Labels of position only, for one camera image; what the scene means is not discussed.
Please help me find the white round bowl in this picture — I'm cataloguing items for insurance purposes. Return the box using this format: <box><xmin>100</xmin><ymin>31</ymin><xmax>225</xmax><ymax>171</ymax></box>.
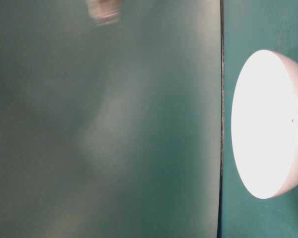
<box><xmin>231</xmin><ymin>50</ymin><xmax>298</xmax><ymax>199</ymax></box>

